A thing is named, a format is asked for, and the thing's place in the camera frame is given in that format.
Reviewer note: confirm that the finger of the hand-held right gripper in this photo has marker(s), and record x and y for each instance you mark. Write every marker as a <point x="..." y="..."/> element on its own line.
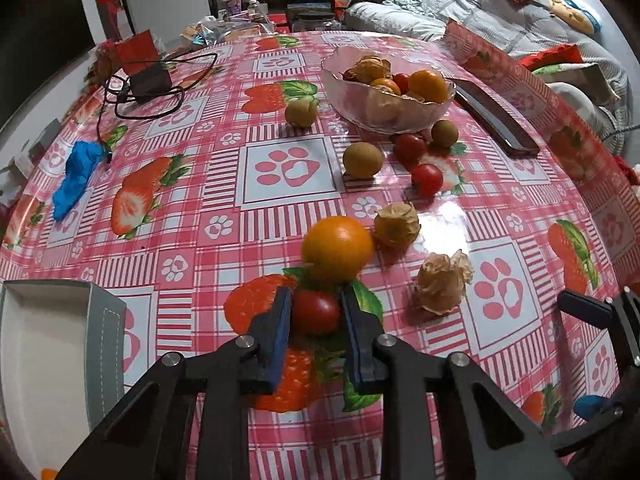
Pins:
<point x="587" y="306"/>
<point x="595" y="435"/>

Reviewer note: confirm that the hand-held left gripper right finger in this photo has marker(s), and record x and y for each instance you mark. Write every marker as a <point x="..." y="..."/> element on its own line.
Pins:
<point x="352" y="340"/>

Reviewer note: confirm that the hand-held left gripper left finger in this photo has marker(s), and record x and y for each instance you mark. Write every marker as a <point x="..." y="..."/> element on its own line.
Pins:
<point x="281" y="330"/>

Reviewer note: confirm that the cherry tomato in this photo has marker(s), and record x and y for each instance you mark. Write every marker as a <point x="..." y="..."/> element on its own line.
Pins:
<point x="315" y="312"/>
<point x="426" y="178"/>
<point x="409" y="146"/>
<point x="401" y="81"/>

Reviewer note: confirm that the physalis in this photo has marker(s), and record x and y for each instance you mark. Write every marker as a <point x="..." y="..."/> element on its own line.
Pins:
<point x="397" y="225"/>
<point x="442" y="282"/>
<point x="370" y="67"/>

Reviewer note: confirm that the clear glass bowl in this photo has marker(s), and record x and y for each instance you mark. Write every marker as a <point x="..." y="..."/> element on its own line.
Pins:
<point x="387" y="107"/>

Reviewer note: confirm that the white tray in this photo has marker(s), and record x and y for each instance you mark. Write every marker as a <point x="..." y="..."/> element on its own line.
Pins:
<point x="45" y="355"/>

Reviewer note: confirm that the person's right hand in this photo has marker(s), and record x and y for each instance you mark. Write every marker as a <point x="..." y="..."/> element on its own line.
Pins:
<point x="592" y="405"/>

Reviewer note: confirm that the strawberry checkered tablecloth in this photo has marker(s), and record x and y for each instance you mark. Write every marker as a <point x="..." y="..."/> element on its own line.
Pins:
<point x="210" y="195"/>

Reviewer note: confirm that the brown kiwi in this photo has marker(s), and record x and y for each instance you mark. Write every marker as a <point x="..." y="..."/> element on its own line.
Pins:
<point x="363" y="160"/>
<point x="300" y="112"/>
<point x="444" y="133"/>

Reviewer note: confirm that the black phone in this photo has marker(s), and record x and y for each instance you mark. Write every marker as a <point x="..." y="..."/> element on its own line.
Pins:
<point x="495" y="115"/>

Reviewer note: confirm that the blue cloth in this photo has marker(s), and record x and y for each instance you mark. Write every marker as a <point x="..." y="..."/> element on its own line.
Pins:
<point x="77" y="177"/>

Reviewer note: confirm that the small orange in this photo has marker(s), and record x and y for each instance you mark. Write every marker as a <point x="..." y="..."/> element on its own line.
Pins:
<point x="385" y="85"/>

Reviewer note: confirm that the dark power adapter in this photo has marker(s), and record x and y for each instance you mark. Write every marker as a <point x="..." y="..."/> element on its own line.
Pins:
<point x="147" y="82"/>

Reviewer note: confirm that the plush toy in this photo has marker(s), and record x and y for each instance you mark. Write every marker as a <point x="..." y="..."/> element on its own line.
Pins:
<point x="575" y="12"/>

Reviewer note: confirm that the clear plastic bags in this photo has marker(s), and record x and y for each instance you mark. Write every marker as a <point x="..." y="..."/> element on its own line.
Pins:
<point x="220" y="30"/>

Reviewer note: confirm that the red gift box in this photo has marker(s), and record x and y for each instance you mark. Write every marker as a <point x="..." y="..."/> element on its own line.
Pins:
<point x="137" y="49"/>

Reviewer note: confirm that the grey quilt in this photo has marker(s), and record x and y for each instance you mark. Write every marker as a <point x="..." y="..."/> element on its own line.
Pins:
<point x="450" y="10"/>

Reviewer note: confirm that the paper cup with lid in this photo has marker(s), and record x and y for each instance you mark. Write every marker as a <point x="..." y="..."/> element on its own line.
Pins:
<point x="232" y="5"/>

